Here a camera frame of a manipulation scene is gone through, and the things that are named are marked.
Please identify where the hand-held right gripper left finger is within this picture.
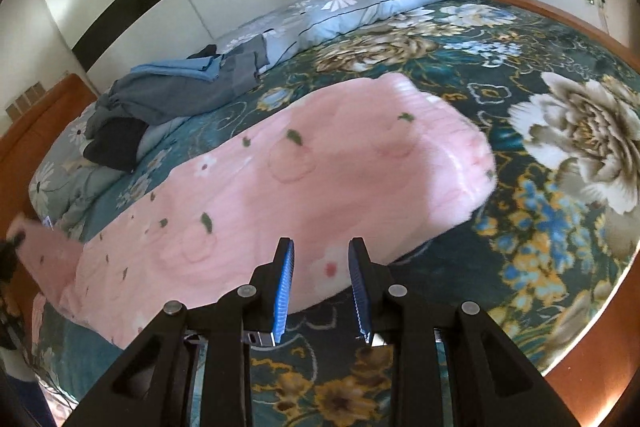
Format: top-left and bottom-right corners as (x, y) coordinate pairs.
(65, 237), (297, 427)

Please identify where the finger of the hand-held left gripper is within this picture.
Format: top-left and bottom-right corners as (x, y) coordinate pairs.
(0, 231), (27, 284)

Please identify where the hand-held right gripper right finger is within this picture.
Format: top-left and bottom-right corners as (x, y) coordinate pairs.
(347, 237), (568, 427)

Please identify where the pink fleece garment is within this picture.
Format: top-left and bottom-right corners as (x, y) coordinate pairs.
(10, 73), (498, 350)

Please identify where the dark navy garment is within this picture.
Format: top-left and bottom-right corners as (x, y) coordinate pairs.
(82, 117), (151, 172)

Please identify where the teal floral bedsheet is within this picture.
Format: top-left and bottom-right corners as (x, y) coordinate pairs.
(30, 0), (640, 427)

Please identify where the grey garment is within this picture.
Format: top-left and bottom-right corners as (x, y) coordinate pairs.
(87, 34), (268, 140)

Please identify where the light blue garment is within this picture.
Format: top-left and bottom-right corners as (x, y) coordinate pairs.
(131, 55), (223, 82)

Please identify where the light blue floral duvet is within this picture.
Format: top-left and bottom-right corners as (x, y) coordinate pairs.
(27, 0), (488, 243)

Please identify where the wall switch panel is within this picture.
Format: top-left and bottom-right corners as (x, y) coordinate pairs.
(5, 79), (47, 118)

